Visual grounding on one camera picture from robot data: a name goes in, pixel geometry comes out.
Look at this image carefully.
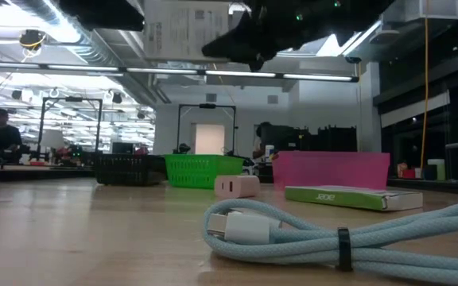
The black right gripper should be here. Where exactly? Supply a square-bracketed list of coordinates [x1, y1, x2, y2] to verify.
[200, 0, 357, 73]

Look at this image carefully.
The green white Acer box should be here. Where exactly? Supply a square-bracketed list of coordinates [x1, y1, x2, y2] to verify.
[142, 0, 232, 64]
[284, 185, 424, 212]

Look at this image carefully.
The white charger plug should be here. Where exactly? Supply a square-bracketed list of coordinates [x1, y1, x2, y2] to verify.
[214, 175, 262, 199]

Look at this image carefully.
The pink plastic bin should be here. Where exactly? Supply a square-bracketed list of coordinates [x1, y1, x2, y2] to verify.
[271, 150, 391, 192]

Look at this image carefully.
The person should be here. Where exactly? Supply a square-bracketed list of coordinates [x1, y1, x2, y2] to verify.
[251, 121, 274, 160]
[0, 107, 24, 164]

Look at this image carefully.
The black overhead light bar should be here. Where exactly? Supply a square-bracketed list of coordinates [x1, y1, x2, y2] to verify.
[0, 60, 360, 83]

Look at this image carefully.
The black equipment rack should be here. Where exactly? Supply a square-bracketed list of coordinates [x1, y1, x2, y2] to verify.
[270, 125, 358, 153]

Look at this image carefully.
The green plastic basket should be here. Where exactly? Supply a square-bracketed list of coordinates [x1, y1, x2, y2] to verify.
[164, 153, 245, 190]

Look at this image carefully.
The small black monitor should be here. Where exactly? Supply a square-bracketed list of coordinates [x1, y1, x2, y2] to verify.
[111, 141, 135, 156]

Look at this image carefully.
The black plastic basket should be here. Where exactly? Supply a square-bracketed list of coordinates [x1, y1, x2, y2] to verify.
[92, 153, 168, 187]

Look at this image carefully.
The long background table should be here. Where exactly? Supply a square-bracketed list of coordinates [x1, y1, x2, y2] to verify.
[0, 163, 95, 184]

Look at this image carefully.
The green white container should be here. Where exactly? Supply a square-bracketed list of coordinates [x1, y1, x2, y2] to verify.
[427, 158, 447, 182]

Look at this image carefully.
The black gantry frame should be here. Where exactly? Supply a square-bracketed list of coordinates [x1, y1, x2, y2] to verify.
[36, 95, 104, 160]
[176, 102, 238, 157]

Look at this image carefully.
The black overhead camera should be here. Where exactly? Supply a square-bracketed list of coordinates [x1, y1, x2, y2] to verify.
[18, 29, 48, 52]

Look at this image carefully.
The light blue braided USB cable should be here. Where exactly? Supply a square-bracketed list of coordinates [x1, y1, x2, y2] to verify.
[201, 198, 458, 286]

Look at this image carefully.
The yellow hanging cable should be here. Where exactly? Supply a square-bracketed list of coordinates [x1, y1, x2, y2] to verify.
[418, 0, 430, 171]

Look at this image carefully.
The black cable strap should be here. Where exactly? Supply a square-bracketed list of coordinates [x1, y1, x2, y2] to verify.
[336, 226, 353, 272]

